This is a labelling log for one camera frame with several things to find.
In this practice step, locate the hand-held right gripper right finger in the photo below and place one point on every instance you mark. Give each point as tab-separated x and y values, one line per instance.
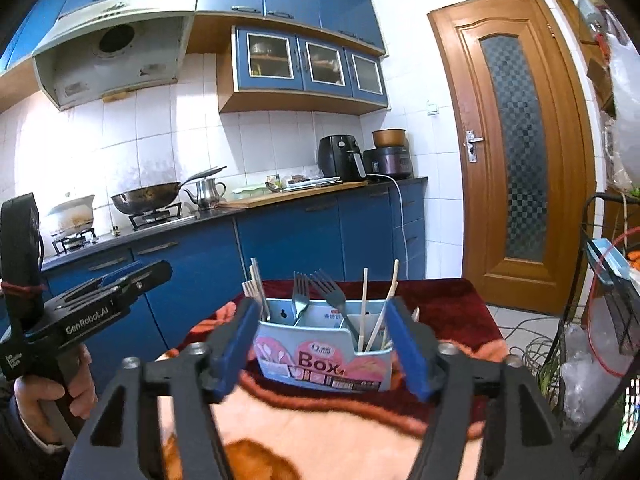
406	347

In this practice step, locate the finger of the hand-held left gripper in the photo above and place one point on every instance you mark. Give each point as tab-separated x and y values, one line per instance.
147	280
122	272

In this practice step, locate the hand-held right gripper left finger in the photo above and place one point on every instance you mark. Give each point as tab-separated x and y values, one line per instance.
240	345

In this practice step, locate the wooden chopstick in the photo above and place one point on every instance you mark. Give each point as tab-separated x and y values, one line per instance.
364	305
387	295

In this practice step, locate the pale chopstick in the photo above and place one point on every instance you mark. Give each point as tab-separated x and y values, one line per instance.
260	285
255	280

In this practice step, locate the light blue utensil box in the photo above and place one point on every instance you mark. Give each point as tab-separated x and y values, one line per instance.
325	360

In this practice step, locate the person's left forearm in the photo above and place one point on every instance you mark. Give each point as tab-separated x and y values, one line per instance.
20	455

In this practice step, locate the person's left hand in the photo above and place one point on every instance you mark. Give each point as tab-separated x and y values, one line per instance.
35	390

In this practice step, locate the white spoon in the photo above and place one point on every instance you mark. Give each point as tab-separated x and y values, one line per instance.
415	315

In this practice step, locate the gas stove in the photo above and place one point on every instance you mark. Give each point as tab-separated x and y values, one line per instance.
150	220

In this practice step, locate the white cooking pot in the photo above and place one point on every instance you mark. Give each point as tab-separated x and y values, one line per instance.
70	215

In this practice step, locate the dark wok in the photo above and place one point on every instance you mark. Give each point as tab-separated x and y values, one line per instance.
145	200

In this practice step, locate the steel kettle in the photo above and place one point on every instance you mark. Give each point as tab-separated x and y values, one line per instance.
205	195

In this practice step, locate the red floral blanket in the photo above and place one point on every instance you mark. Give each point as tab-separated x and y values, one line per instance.
320	430

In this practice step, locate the blue lower kitchen cabinets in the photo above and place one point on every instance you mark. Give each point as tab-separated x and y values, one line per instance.
300	240

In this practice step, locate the wooden door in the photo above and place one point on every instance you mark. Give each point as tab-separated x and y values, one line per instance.
465	235

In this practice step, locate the green container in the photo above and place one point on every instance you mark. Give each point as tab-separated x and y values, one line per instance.
250	190

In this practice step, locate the green onions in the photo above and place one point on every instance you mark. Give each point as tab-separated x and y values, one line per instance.
550	375

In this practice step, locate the small jar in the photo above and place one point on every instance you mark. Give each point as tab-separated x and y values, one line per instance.
273	182

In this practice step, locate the clear plastic bags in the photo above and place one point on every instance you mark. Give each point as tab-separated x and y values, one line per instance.
585	380

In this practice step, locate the dark rice cooker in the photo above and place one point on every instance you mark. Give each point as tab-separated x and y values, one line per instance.
390	162

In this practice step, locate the black air fryer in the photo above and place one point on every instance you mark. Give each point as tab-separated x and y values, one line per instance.
337	157

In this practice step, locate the grey range hood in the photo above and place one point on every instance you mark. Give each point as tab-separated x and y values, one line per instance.
115	65

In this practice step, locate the brown pot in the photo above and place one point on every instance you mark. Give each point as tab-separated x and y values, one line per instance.
389	138

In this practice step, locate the blue basket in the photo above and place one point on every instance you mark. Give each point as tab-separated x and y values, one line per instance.
607	262

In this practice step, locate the lit phone screen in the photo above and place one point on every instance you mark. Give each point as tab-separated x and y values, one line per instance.
626	420

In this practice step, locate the orange vegetable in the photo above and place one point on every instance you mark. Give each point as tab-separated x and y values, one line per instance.
635	260

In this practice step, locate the blue glass-door cabinet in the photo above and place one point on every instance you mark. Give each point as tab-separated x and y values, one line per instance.
300	65

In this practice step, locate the white plastic bag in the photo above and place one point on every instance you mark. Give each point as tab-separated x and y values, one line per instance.
627	110

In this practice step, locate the white wall switch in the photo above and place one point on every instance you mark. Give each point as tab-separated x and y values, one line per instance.
433	108

